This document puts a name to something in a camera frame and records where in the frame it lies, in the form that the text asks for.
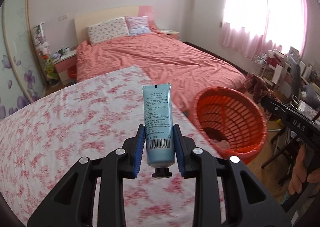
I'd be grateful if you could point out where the light blue cream tube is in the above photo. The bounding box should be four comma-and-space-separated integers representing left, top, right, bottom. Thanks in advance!
143, 83, 175, 179

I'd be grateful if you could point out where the person's right hand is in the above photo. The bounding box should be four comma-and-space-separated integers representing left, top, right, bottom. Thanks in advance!
288, 144, 319, 195

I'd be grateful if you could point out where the cluttered desk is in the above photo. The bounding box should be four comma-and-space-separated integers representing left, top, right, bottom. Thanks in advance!
265, 46, 320, 118

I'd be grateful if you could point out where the orange plastic laundry basket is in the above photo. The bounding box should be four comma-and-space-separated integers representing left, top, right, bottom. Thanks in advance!
189, 87, 267, 164

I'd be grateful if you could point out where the plaid clothing on chair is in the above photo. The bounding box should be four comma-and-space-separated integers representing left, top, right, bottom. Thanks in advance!
244, 73, 280, 104

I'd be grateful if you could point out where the salmon pink duvet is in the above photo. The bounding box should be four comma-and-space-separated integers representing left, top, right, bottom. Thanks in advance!
76, 30, 245, 112

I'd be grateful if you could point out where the pink right nightstand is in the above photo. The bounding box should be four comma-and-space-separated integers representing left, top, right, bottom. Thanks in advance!
160, 29, 179, 39

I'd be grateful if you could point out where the pink nightstand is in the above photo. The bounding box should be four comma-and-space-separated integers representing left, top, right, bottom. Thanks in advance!
54, 50, 76, 86
160, 29, 179, 39

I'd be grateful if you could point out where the pink left nightstand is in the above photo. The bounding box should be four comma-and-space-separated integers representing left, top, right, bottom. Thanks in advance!
54, 50, 76, 86

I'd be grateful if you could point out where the white mug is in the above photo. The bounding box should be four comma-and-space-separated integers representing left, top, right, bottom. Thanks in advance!
61, 48, 70, 55

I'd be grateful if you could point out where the floral white pillow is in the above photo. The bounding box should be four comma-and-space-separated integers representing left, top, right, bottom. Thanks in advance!
87, 17, 130, 45

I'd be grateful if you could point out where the green frog plush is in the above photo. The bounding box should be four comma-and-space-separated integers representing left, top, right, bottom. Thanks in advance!
44, 58, 59, 81

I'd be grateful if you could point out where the pink striped pillow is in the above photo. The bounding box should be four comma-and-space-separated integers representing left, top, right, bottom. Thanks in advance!
125, 16, 151, 36

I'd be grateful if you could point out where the pink window curtain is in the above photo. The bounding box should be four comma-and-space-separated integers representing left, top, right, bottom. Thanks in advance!
219, 0, 308, 59

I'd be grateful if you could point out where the floral sliding wardrobe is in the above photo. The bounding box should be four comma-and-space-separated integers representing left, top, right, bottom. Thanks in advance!
1, 0, 46, 120

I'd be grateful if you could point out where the beige pink headboard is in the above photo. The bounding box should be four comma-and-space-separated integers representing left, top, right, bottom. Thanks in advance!
74, 6, 155, 44

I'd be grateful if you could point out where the clear tube of plush toys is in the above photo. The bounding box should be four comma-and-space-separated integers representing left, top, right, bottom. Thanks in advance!
31, 23, 60, 87

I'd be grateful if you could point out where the white wire rack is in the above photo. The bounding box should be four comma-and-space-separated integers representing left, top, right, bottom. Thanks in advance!
251, 54, 272, 87

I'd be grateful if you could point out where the white wall socket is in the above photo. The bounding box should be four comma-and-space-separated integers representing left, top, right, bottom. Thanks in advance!
58, 13, 68, 21

